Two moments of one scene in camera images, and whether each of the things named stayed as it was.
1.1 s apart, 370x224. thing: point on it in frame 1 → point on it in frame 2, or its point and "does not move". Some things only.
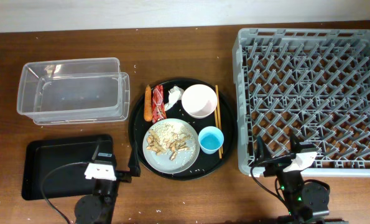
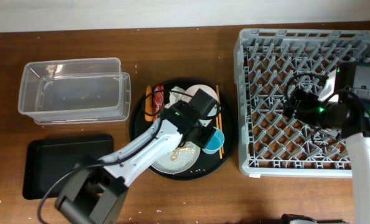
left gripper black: (133, 165) → (203, 140)
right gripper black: (277, 165) → (309, 101)
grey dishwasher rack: (326, 86) does not move
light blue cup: (211, 138) does not move
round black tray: (185, 129) does not move
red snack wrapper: (158, 107) does not move
